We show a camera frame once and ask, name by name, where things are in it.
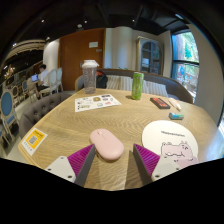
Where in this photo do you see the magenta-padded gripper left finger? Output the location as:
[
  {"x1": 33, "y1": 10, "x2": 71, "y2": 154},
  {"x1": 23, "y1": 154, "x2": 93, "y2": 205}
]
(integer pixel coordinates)
[{"x1": 44, "y1": 143, "x2": 97, "y2": 188}]

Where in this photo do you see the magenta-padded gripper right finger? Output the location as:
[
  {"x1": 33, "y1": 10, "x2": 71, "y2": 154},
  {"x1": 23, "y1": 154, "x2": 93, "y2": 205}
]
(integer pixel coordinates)
[{"x1": 132, "y1": 142, "x2": 183, "y2": 186}]

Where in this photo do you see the pink computer mouse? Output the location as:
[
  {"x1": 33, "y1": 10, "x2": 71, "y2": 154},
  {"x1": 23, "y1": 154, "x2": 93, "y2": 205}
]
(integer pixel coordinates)
[{"x1": 89, "y1": 128, "x2": 125, "y2": 163}]

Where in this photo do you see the round white cartoon mouse pad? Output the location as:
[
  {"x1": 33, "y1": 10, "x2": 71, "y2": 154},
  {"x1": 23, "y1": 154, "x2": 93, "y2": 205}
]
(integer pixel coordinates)
[{"x1": 141, "y1": 119, "x2": 200, "y2": 169}]

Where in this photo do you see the yellow code sticker card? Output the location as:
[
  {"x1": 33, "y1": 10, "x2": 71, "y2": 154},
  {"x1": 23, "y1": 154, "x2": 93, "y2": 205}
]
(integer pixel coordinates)
[{"x1": 20, "y1": 127, "x2": 49, "y2": 157}]

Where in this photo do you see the small green blue packet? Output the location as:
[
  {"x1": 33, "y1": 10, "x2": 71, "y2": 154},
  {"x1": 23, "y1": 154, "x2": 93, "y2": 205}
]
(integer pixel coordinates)
[{"x1": 168, "y1": 112, "x2": 185, "y2": 121}]

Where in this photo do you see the grey tufted sofa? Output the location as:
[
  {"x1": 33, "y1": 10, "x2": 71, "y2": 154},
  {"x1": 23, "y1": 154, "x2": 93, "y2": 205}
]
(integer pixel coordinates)
[{"x1": 18, "y1": 91, "x2": 73, "y2": 139}]

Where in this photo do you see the black and orange flat box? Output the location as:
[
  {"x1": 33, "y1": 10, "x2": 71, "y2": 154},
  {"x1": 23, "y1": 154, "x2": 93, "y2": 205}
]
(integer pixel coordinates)
[{"x1": 149, "y1": 97, "x2": 172, "y2": 110}]

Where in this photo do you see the white sticker sheet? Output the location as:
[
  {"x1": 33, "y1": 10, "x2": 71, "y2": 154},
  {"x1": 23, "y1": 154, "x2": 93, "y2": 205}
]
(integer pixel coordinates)
[{"x1": 74, "y1": 93, "x2": 122, "y2": 113}]

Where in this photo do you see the striped cushion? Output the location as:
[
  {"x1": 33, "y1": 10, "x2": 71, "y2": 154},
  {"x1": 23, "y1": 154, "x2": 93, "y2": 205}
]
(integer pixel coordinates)
[
  {"x1": 143, "y1": 79, "x2": 169, "y2": 98},
  {"x1": 105, "y1": 74, "x2": 134, "y2": 92}
]

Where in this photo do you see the grey curved bench sofa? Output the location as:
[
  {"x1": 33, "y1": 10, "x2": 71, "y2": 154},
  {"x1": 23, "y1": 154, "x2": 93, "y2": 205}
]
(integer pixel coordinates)
[{"x1": 74, "y1": 68, "x2": 194, "y2": 104}]

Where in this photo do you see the blue padded chair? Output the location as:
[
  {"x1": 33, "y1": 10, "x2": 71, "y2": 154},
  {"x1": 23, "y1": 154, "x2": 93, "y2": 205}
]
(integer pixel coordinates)
[{"x1": 0, "y1": 89, "x2": 21, "y2": 144}]

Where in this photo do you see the green drink can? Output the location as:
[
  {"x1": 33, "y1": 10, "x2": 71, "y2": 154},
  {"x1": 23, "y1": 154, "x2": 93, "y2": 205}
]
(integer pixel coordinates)
[{"x1": 130, "y1": 71, "x2": 145, "y2": 101}]

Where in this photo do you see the white dining chair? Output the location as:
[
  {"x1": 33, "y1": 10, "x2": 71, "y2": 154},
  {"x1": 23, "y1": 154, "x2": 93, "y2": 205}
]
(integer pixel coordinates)
[{"x1": 41, "y1": 67, "x2": 64, "y2": 96}]

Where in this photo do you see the person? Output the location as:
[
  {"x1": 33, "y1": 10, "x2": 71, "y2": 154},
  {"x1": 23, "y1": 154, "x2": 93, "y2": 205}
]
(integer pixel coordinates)
[{"x1": 35, "y1": 63, "x2": 50, "y2": 92}]

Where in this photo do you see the clear shaker bottle white lid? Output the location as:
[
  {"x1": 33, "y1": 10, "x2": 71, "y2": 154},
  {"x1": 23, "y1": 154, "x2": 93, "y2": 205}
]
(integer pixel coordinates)
[{"x1": 81, "y1": 59, "x2": 100, "y2": 95}]

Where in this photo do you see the black backpack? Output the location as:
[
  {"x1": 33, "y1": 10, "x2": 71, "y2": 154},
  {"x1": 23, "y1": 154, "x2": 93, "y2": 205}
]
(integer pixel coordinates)
[{"x1": 95, "y1": 70, "x2": 109, "y2": 90}]

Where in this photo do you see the dark framed window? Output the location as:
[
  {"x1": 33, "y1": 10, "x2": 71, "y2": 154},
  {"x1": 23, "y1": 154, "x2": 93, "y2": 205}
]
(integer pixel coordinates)
[{"x1": 171, "y1": 29, "x2": 200, "y2": 101}]

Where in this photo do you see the brown wooden door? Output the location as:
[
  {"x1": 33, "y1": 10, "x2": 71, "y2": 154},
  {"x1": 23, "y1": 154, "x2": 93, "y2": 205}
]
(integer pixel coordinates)
[{"x1": 58, "y1": 28, "x2": 107, "y2": 92}]

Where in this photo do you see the arched glass door cabinet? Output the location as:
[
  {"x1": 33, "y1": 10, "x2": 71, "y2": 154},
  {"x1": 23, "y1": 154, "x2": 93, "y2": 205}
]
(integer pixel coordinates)
[{"x1": 134, "y1": 35, "x2": 165, "y2": 76}]

